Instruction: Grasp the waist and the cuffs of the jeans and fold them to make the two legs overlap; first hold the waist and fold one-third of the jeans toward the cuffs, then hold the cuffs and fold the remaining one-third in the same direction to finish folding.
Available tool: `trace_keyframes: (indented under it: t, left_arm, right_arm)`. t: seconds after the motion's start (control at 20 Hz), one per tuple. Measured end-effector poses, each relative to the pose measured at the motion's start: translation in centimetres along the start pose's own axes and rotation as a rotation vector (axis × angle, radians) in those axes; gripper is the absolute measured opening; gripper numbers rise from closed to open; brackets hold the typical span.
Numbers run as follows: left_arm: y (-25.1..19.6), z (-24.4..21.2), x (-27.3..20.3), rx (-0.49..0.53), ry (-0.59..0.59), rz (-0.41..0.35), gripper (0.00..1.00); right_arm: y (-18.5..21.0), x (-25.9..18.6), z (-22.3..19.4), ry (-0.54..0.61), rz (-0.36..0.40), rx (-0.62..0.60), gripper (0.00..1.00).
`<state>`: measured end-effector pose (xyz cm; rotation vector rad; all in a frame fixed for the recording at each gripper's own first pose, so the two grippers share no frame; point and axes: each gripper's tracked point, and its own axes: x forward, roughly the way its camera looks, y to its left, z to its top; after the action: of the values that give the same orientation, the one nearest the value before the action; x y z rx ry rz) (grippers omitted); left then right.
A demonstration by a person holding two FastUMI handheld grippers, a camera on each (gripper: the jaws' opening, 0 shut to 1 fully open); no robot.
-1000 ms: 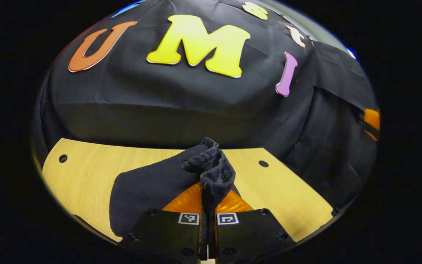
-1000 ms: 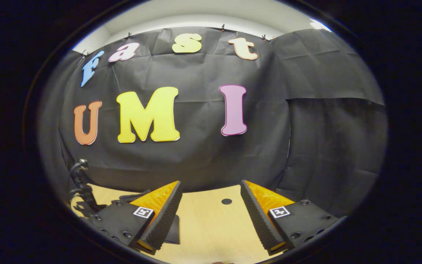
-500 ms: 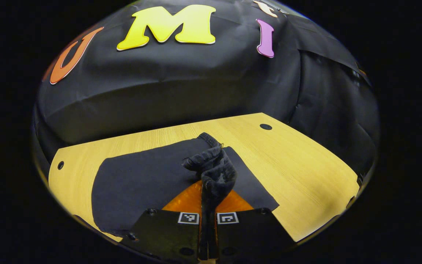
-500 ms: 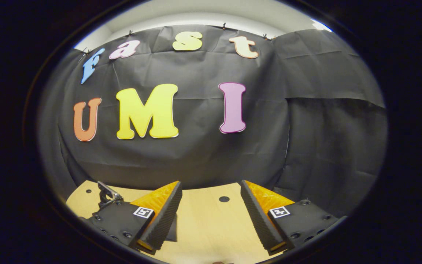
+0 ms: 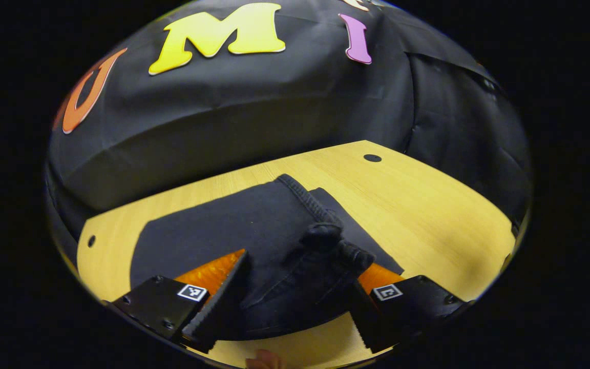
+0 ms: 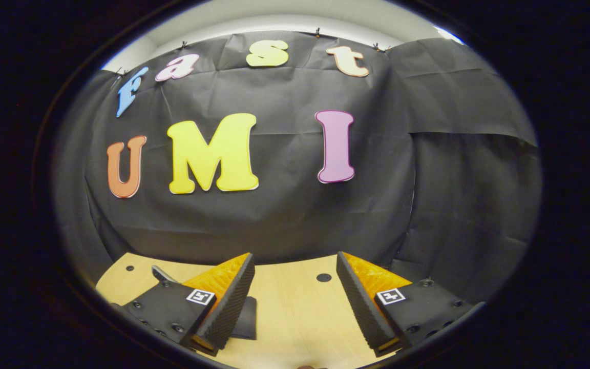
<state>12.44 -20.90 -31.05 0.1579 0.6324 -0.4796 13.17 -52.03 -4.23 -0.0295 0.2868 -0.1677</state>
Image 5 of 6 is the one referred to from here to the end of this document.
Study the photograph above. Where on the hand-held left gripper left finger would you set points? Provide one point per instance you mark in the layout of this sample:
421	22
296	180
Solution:
218	312

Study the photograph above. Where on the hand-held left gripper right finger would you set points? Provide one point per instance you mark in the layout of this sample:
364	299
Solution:
369	325

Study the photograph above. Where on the black denim jeans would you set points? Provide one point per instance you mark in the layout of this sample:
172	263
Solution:
254	230

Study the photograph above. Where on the black backdrop cloth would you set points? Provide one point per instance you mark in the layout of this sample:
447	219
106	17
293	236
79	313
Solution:
274	102

